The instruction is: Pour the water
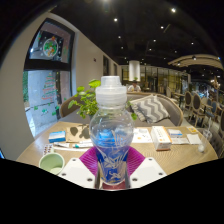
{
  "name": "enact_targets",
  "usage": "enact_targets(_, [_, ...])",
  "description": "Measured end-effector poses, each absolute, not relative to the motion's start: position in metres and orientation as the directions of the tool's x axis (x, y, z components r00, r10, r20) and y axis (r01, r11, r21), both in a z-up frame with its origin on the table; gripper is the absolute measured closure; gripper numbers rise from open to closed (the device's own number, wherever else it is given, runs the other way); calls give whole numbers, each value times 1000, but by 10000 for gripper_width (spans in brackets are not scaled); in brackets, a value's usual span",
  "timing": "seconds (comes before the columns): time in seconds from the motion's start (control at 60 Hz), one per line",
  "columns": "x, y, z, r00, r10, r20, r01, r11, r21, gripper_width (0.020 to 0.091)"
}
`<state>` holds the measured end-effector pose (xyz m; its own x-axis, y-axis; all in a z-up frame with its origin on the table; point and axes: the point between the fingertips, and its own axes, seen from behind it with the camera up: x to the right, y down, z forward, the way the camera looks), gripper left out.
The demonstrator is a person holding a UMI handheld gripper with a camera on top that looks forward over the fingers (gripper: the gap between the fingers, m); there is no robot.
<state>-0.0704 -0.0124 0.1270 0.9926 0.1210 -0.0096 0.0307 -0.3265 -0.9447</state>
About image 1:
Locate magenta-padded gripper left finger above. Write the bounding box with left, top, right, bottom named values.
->
left=58, top=146, right=101, bottom=190

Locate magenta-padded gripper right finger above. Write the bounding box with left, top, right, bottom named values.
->
left=125, top=146, right=168, bottom=189

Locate clear blue-label drink bottle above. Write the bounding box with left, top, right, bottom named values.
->
left=89, top=75, right=135, bottom=186

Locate pale green mug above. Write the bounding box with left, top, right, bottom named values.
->
left=38, top=149, right=66, bottom=176

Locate white teal tube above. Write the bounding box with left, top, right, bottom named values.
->
left=72, top=141, right=94, bottom=149

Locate white orange carton box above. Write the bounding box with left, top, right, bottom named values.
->
left=150, top=125, right=173, bottom=152

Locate pill blister pack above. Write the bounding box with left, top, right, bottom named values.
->
left=43, top=143, right=55, bottom=156

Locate white printed paper sheet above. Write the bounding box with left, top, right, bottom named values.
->
left=132, top=128, right=153, bottom=144

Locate small blue white box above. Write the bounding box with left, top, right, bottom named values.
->
left=48, top=130, right=67, bottom=144

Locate clear plastic cup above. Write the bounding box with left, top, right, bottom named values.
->
left=196, top=129, right=213, bottom=154

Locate grey zigzag cushion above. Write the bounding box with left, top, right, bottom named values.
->
left=129, top=94, right=171, bottom=124

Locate green potted plant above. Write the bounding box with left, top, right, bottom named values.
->
left=67, top=78, right=138, bottom=122

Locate grey tufted armchair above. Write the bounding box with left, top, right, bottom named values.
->
left=207, top=128, right=224, bottom=158

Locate group of dining chairs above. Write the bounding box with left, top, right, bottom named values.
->
left=181, top=89, right=224, bottom=134

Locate person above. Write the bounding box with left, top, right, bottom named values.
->
left=127, top=80, right=142, bottom=93

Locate group of ceiling lights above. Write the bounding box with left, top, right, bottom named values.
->
left=99, top=0, right=224, bottom=68

